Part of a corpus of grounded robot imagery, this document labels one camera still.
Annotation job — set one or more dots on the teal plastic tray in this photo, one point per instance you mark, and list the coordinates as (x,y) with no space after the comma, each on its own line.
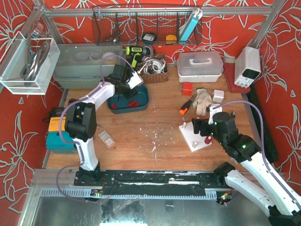
(142,97)

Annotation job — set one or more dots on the red spring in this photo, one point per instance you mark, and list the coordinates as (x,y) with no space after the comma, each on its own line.
(133,103)
(208,140)
(113,106)

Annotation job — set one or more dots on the white cube power socket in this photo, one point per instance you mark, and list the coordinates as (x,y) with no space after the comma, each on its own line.
(218,96)

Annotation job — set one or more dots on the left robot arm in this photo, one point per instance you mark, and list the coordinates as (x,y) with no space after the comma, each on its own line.
(80,115)

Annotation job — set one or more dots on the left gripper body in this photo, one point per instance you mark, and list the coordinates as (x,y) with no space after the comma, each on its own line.
(128,92)

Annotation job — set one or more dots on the wicker basket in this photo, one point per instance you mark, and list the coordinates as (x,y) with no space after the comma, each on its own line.
(153,70)

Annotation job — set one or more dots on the black tape measure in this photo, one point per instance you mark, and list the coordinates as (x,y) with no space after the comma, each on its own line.
(149,38)

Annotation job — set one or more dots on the blue white book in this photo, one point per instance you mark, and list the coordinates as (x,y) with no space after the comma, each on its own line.
(188,27)

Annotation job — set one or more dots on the white plastic storage box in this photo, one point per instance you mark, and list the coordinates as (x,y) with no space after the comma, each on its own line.
(199,66)

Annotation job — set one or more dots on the orange teal device box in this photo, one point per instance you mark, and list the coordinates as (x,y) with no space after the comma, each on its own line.
(54,142)

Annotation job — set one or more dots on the grey plastic storage box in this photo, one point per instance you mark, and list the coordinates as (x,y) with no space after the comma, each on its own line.
(80,66)

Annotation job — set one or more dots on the orange cube power socket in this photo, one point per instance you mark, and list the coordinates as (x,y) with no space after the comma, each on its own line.
(187,89)

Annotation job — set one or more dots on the orange black screwdriver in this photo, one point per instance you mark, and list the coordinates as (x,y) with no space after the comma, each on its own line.
(187,105)

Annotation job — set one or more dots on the black wire basket shelf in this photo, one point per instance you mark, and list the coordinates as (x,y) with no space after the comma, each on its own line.
(126,24)

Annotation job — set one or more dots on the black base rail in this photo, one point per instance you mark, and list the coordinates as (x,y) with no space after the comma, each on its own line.
(152,182)

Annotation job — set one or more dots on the red tray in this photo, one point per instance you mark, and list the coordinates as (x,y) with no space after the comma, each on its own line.
(229,73)

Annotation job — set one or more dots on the white peg base plate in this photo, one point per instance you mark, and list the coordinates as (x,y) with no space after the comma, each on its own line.
(195,142)

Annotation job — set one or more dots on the green yellow cordless drill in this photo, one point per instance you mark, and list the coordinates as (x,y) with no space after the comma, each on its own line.
(137,53)

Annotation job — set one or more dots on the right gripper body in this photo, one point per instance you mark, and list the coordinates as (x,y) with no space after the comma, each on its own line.
(197,126)

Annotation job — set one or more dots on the white box with warning label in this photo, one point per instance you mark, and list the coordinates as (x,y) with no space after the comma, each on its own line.
(107,139)

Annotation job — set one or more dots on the clear acrylic box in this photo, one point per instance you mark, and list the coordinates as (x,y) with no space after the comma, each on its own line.
(27,69)

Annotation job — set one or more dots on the white power supply unit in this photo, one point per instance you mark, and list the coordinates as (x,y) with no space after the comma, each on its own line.
(247,67)

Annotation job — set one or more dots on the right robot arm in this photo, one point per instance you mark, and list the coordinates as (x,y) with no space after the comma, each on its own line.
(280,203)

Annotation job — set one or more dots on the white cotton work glove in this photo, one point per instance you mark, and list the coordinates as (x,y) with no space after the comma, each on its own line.
(202,101)

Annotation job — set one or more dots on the yellow tape measure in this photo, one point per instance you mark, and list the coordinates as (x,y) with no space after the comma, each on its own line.
(171,39)

